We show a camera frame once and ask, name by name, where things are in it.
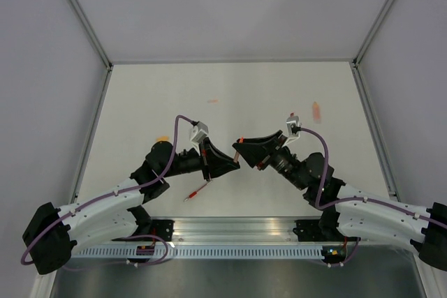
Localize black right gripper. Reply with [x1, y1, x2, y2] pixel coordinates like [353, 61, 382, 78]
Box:
[232, 130, 307, 191]

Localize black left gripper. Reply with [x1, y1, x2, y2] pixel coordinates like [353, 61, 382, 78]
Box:
[162, 137, 240, 181]

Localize orange highlighter pen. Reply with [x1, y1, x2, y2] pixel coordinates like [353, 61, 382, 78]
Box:
[233, 151, 240, 163]

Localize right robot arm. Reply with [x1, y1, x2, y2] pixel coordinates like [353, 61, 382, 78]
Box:
[233, 131, 446, 271]

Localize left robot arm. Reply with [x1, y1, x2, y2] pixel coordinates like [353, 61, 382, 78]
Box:
[21, 138, 240, 275]

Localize red thin pen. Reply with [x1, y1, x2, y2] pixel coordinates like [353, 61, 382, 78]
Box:
[184, 180, 212, 202]

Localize pencil shaped pink pen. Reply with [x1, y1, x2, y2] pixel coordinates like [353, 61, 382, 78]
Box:
[312, 101, 321, 124]

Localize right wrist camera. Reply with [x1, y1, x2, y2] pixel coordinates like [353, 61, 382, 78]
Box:
[283, 115, 301, 147]

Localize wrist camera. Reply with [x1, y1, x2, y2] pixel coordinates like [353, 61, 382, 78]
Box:
[283, 115, 301, 147]
[189, 121, 209, 145]

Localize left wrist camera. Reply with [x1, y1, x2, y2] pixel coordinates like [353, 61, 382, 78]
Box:
[189, 121, 209, 145]

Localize aluminium front rail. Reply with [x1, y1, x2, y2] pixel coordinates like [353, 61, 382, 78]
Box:
[52, 216, 429, 245]

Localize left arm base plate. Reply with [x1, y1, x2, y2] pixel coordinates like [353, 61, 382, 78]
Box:
[138, 219, 175, 241]

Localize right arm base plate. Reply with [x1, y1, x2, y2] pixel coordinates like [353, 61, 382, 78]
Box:
[293, 219, 357, 242]

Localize right side table rail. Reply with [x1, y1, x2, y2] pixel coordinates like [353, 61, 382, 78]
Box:
[350, 61, 401, 200]

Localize table rail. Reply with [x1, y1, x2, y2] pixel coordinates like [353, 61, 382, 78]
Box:
[350, 61, 401, 200]
[68, 64, 114, 204]

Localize white slotted cable duct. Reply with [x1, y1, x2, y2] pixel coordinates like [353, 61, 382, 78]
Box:
[75, 243, 323, 260]

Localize left side table rail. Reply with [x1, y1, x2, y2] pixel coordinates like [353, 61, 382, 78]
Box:
[68, 64, 114, 204]

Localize right frame post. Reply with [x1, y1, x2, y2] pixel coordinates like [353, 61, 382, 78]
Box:
[352, 0, 397, 68]

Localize frame post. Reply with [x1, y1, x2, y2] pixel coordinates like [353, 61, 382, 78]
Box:
[352, 0, 397, 68]
[66, 0, 113, 70]

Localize left frame post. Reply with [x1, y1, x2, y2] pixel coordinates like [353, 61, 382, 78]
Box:
[66, 0, 113, 70]

